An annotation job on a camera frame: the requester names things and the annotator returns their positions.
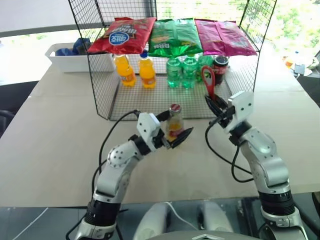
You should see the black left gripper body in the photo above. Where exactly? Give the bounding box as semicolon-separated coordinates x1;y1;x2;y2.
152;129;176;151

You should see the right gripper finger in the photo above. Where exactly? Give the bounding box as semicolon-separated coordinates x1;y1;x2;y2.
204;94;222;118
212;94;229;112

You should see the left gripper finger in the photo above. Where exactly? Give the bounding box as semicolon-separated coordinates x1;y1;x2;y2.
170;127;195;150
155;109;174;124

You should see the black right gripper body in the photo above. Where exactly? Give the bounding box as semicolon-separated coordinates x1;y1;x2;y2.
214;105;237;129

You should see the glass bottle with metal cap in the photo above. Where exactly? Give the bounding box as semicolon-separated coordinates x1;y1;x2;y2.
165;103;185;144

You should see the dark cola bottle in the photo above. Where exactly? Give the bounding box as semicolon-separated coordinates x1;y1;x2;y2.
211;55;230;87

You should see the green soda bottle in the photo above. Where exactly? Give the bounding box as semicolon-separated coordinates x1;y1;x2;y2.
182;54;200;90
197;53;215;84
165;57;184;89

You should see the orange soda bottle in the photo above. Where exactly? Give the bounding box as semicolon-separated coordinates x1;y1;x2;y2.
112;53;138;88
137;51;157;90

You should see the pink chip bag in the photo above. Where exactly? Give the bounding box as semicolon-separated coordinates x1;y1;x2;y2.
194;19;259;57

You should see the green chip bag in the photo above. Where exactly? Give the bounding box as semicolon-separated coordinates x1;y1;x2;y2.
148;18;204;58

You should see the orange cup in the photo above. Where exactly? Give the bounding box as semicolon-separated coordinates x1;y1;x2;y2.
284;55;295;69

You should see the grey rounded shape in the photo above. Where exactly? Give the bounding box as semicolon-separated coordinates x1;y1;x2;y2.
198;200;235;232
133;201;176;240

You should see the small grey device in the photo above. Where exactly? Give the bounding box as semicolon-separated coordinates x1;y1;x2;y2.
294;63;307;76

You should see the red chip bag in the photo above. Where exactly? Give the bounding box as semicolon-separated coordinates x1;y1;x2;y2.
87;16;157;55

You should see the grey robot torso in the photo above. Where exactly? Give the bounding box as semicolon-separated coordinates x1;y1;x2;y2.
159;229;254;240

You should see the blue bag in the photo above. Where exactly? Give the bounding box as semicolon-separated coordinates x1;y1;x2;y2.
55;37;92;57

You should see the white plastic bin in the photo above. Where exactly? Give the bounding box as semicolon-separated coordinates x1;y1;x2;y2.
44;42;116;74

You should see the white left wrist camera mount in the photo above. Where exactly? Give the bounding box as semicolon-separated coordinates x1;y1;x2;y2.
136;112;162;152

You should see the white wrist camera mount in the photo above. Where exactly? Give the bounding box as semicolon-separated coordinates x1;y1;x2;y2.
136;112;162;152
223;90;255;135

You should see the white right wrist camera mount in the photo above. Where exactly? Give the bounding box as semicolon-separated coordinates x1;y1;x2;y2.
223;90;255;135

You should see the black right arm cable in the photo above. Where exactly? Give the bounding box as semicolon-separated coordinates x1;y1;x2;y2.
204;119;255;183

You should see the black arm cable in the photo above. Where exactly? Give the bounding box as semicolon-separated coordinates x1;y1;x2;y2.
90;109;140;201
204;119;255;183

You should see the black wire mesh rack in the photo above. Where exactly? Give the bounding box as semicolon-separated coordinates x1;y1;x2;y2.
67;0;278;122

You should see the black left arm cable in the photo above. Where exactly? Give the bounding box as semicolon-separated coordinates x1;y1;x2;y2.
90;109;140;201

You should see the thin white cable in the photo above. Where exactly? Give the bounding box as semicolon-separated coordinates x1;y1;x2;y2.
164;201;200;231

